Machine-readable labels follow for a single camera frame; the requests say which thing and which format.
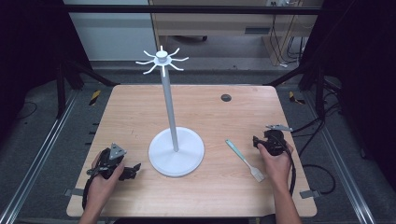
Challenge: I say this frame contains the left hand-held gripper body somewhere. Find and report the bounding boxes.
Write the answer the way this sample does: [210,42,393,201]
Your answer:
[86,142,128,180]

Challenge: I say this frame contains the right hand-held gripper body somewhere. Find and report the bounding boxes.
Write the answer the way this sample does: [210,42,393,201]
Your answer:
[258,124,294,157]

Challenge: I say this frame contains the teal handled white spatula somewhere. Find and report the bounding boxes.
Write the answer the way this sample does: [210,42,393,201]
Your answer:
[225,139,266,183]

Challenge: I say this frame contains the white hook stand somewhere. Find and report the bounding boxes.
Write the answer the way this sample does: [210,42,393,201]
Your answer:
[134,45,205,178]

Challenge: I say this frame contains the person's right hand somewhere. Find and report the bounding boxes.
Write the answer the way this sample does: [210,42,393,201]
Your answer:
[257,142,294,190]

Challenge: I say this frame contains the person's left hand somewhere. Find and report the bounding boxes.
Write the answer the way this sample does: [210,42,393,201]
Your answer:
[84,151,126,214]

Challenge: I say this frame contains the yellow black floor tape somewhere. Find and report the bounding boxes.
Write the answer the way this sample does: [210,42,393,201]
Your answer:
[89,90,102,106]
[288,91,306,105]

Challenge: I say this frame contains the grey tape strip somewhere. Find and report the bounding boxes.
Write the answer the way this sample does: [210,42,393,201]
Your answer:
[299,189,321,200]
[64,188,86,198]

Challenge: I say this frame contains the white cabinet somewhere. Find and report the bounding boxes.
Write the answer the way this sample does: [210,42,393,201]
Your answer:
[63,0,158,62]

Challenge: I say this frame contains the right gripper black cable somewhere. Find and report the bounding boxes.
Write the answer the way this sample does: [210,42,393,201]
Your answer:
[274,132,297,197]

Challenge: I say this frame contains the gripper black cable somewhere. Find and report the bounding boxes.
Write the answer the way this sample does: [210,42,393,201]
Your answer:
[81,166,106,211]
[274,132,297,197]

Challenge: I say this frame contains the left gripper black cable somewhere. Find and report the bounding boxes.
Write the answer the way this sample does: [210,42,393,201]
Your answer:
[81,166,106,211]

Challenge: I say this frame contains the black cables on floor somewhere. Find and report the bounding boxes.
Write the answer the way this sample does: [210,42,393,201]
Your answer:
[290,102,342,196]

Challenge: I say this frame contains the aluminium floor rail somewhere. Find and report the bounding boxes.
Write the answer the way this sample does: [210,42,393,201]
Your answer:
[0,90,78,224]
[303,91,377,224]

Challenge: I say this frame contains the black metal frame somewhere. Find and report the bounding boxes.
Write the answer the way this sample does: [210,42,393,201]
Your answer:
[55,3,331,119]

